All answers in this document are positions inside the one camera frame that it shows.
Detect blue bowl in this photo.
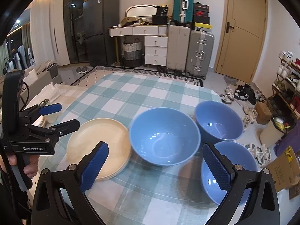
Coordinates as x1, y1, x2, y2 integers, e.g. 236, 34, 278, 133
201, 141, 258, 205
195, 101, 244, 144
129, 107, 201, 166

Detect cream plate front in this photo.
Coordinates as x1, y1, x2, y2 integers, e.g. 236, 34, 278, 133
67, 118, 132, 181

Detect blue bowl back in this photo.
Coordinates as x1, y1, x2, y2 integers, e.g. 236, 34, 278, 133
195, 101, 244, 144

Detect left hand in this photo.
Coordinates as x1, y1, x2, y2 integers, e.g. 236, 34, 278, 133
7, 153, 39, 178

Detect white plastic bag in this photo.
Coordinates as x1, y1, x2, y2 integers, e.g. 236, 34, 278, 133
26, 82, 67, 108

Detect green checked tablecloth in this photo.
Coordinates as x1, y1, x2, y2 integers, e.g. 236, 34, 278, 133
34, 72, 280, 225

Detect white green sneaker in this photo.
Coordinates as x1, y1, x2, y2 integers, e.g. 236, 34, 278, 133
244, 143, 264, 166

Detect grey slippers pair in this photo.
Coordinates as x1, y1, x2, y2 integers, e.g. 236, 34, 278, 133
76, 66, 88, 74

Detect open cardboard box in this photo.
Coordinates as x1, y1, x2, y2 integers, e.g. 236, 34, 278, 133
266, 146, 299, 192

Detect white trash bin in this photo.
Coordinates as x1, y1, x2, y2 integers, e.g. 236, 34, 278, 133
259, 117, 286, 147

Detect small brown cardboard box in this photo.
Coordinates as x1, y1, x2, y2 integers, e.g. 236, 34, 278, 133
254, 102, 272, 125

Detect purple bag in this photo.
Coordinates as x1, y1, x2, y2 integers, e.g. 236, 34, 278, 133
274, 122, 300, 156

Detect wooden shoe rack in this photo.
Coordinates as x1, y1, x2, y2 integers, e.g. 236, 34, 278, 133
272, 51, 299, 120

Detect woven laundry basket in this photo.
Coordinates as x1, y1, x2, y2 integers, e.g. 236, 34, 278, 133
123, 39, 143, 68

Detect dark grey refrigerator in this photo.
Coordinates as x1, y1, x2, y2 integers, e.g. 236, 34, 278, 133
83, 0, 119, 66

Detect black glass cabinet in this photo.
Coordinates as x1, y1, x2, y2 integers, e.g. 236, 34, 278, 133
63, 0, 89, 64

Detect white drawer unit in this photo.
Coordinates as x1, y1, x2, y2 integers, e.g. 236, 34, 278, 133
144, 36, 168, 67

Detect white dressing desk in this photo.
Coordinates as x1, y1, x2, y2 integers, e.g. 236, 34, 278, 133
109, 24, 168, 67

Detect oval white mirror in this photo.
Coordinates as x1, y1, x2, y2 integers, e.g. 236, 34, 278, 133
125, 5, 157, 18

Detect silver aluminium suitcase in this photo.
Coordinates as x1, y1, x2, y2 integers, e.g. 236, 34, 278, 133
186, 31, 215, 80

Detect black bag on desk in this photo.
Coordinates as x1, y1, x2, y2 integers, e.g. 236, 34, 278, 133
152, 6, 168, 26

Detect beige suitcase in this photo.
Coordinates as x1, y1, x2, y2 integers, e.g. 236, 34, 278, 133
166, 25, 191, 72

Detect tan wooden door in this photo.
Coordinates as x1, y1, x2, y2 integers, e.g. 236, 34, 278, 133
215, 0, 267, 83

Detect stack of shoe boxes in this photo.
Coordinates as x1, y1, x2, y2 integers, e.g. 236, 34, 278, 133
193, 2, 212, 33

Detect teal suitcase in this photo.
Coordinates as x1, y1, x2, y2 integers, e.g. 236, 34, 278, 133
172, 0, 194, 24

